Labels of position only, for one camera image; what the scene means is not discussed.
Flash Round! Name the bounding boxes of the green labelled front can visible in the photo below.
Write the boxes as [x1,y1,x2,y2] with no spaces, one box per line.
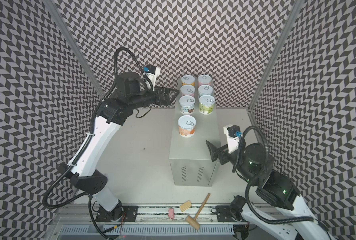
[199,95,216,115]

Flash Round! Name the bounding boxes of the small wooden block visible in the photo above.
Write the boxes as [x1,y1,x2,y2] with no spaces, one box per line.
[179,200,192,213]

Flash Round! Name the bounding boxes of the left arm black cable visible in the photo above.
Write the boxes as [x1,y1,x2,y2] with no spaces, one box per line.
[42,47,153,240]

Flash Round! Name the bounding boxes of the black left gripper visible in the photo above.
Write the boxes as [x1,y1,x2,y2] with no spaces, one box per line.
[127,84,180,110]

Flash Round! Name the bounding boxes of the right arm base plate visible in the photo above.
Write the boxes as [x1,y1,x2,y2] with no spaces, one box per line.
[216,205,243,223]

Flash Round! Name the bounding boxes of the yellow labelled can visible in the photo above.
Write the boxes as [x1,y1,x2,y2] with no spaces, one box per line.
[181,75,196,87]

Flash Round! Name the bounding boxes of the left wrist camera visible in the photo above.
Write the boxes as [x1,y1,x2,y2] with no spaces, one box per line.
[144,64,161,91]

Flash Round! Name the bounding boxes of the wooden mallet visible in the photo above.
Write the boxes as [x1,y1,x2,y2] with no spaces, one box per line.
[186,193,211,231]

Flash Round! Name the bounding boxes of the pink labelled can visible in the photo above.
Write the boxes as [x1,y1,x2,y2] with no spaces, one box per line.
[198,75,213,86]

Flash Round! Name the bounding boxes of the pink can sideways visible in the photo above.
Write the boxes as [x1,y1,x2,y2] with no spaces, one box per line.
[180,85,196,97]

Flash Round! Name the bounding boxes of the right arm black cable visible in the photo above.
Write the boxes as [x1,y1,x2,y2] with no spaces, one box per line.
[231,125,315,225]

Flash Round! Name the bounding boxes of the aluminium front rail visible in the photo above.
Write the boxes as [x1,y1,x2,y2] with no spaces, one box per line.
[46,202,304,226]

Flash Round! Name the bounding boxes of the pink eraser block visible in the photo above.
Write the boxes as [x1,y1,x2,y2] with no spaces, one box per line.
[168,208,175,220]

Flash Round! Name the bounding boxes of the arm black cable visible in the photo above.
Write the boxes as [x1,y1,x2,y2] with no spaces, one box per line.
[42,47,153,240]
[231,125,315,225]

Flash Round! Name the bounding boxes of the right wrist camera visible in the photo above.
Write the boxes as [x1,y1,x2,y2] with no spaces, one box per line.
[224,125,242,154]

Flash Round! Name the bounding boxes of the orange labelled can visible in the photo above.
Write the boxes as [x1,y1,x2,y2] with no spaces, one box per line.
[178,115,197,138]

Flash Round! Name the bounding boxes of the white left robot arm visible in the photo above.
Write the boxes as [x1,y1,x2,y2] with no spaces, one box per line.
[59,72,180,221]

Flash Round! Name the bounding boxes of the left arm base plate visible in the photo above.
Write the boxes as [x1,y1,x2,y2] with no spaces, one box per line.
[95,204,139,223]

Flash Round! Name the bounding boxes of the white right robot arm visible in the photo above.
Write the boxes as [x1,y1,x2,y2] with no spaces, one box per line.
[206,142,334,240]

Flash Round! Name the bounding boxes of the white metal cabinet counter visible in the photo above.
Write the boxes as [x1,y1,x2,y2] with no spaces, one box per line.
[169,93,221,187]

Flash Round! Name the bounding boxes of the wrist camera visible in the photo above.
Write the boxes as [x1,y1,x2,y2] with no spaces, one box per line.
[144,64,161,91]
[224,125,242,154]

